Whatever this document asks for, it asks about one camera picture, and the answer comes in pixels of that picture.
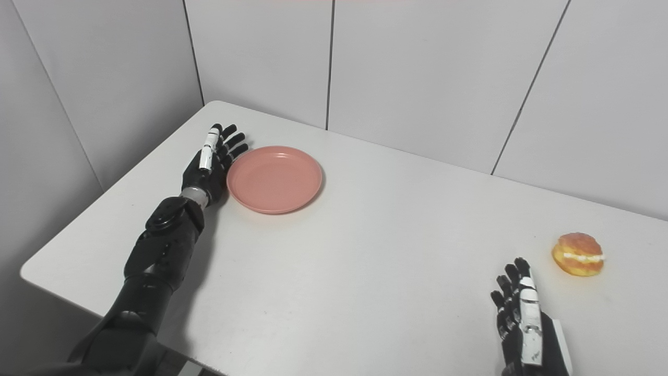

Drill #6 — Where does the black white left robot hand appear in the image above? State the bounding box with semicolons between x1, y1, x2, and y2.
181;123;249;207

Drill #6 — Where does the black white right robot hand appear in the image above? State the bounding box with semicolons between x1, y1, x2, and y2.
491;257;573;376

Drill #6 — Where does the pink round plate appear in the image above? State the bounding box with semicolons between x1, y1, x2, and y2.
226;146;324;215

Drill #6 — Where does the cream puff pastry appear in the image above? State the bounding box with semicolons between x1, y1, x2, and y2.
552;232;605;277

